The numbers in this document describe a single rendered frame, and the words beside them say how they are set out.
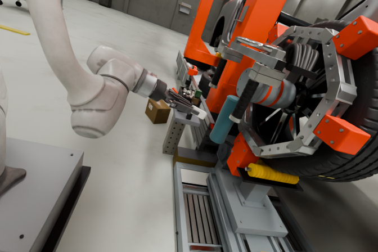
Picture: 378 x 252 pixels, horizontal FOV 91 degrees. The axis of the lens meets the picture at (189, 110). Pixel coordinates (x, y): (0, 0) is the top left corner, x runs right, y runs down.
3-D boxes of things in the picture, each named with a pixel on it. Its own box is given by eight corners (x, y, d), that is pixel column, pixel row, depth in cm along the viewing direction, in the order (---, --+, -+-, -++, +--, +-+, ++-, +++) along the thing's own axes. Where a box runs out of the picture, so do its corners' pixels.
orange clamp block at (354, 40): (355, 61, 59) (390, 39, 51) (336, 53, 57) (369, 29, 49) (347, 45, 62) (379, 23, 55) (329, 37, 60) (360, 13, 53)
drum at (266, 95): (286, 116, 79) (305, 86, 74) (242, 104, 74) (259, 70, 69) (269, 102, 92) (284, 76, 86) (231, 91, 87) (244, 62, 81)
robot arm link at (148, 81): (144, 64, 66) (159, 73, 68) (132, 85, 69) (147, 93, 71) (144, 72, 58) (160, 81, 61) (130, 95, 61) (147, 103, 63)
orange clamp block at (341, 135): (329, 137, 60) (355, 156, 53) (310, 132, 59) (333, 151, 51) (343, 119, 58) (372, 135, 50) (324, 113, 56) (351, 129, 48)
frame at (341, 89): (288, 188, 69) (401, 40, 48) (273, 185, 68) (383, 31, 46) (237, 117, 118) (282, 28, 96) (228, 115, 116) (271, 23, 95)
